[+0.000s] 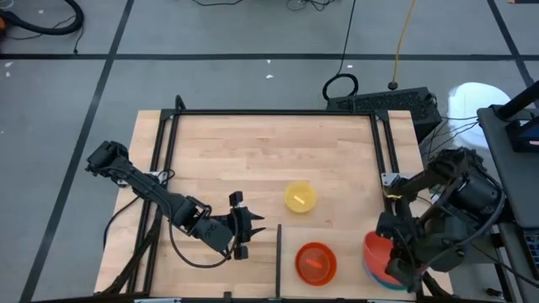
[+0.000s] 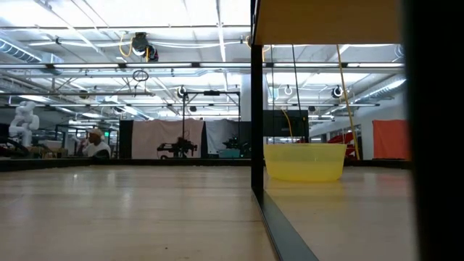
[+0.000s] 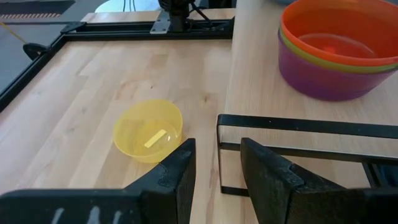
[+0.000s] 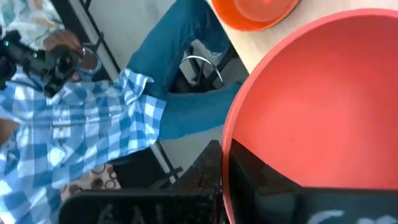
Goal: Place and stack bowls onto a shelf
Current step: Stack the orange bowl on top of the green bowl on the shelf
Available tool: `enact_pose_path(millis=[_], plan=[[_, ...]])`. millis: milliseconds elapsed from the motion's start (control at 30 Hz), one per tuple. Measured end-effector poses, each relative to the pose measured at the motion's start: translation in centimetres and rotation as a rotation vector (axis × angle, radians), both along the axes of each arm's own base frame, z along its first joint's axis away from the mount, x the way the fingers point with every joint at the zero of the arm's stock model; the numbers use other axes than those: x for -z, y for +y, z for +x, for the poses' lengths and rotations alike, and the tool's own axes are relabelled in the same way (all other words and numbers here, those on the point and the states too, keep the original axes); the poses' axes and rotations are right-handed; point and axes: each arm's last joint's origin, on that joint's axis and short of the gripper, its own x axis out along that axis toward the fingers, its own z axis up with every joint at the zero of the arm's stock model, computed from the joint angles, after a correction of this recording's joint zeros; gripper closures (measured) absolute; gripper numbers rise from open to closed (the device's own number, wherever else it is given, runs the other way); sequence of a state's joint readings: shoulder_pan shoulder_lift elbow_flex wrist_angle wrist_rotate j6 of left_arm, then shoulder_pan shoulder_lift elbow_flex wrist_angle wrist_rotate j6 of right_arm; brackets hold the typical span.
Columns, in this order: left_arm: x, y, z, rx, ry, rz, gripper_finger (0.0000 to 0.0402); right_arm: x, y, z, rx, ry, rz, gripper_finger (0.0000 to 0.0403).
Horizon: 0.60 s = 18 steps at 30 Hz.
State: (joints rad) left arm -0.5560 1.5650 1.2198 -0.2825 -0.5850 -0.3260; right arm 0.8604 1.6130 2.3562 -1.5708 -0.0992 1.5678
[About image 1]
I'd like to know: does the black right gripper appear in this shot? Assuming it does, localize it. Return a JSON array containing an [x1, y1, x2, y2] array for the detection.
[[375, 210, 461, 294]]

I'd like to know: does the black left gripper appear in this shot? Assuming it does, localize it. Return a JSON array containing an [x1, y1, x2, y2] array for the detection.
[[184, 190, 267, 261]]

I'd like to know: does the coral red bowl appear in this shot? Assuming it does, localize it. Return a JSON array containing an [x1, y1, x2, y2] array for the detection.
[[362, 230, 402, 288]]

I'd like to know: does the yellow translucent bowl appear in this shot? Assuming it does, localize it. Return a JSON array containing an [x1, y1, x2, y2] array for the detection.
[[283, 180, 318, 215]]

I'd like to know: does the light blue bowl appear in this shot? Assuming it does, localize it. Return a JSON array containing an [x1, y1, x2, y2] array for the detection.
[[363, 260, 392, 290]]

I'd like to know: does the orange translucent bowl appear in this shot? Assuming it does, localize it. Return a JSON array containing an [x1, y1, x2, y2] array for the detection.
[[294, 241, 339, 288]]

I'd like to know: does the grey equipment cart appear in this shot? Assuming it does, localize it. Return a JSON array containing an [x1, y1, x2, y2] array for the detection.
[[476, 79, 539, 303]]

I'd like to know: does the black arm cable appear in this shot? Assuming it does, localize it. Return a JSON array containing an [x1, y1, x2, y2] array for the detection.
[[168, 218, 233, 269], [102, 194, 142, 250]]

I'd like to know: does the black aluminium table frame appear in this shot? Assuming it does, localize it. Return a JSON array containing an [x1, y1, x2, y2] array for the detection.
[[100, 94, 447, 303]]

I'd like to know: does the yellow cable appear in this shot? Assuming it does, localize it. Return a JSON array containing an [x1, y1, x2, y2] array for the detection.
[[387, 0, 419, 91]]

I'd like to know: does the thick black hose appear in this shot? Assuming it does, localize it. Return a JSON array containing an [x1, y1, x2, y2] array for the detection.
[[0, 0, 85, 36]]

